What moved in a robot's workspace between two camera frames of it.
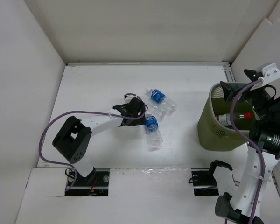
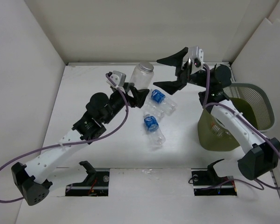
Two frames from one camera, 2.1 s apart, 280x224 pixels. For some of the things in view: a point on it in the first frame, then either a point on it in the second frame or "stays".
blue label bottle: [156, 138] stays
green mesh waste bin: [218, 137] stays
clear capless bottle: [134, 128] -> [142, 75]
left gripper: [136, 122] -> [137, 97]
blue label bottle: [166, 105] stays
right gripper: [228, 92] -> [183, 72]
